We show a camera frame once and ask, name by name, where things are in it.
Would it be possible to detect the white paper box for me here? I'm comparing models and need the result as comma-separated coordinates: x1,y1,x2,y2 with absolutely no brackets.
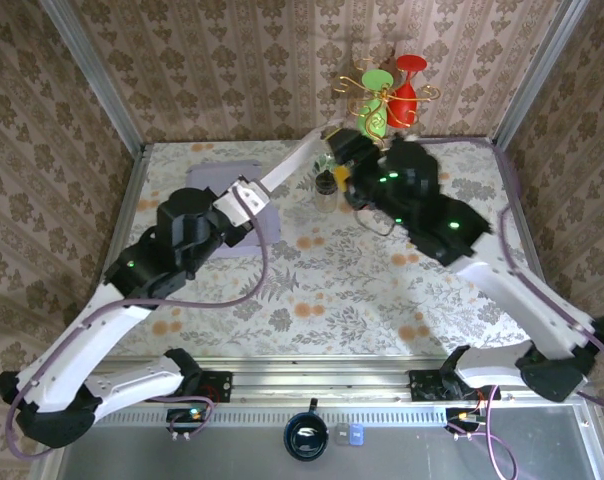
258,118,347,194

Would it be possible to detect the lilac paper box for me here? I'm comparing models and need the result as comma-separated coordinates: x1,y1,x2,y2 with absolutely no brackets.
185,158,284,260

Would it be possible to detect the glass jar with black lid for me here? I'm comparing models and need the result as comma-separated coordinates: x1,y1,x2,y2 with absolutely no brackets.
313,171,340,215

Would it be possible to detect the green plastic goblet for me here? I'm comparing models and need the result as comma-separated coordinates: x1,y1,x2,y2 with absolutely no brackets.
354,68,395,141

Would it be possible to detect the red plastic goblet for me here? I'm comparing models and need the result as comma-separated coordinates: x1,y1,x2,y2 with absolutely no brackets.
384,53,429,129

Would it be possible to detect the small circuit board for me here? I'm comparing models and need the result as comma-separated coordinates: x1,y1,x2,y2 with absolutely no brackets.
444,407,489,435
165,407,214,435

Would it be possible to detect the grey metal shelf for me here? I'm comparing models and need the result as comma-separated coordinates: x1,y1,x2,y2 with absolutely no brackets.
29,405,603,480

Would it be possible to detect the dark blue mug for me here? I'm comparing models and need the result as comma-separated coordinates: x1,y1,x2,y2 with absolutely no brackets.
282,398,330,462

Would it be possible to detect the aluminium table side rail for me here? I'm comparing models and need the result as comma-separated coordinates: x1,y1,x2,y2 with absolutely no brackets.
75,144,151,369
491,139,571,362

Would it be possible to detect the gold wire glass stand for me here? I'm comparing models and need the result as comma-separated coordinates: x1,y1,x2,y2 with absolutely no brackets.
330,57,442,147

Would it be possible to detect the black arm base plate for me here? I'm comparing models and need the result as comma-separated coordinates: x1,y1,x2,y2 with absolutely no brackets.
409,368,502,402
181,370,233,404

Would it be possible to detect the aluminium frame post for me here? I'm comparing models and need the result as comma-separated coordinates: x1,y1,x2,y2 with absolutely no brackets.
37,0,148,157
491,0,591,151

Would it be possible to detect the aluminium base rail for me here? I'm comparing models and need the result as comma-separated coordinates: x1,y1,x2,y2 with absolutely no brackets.
51,363,599,407

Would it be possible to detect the slotted grey cable duct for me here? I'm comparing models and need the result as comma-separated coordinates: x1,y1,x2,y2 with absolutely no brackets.
69,405,451,427

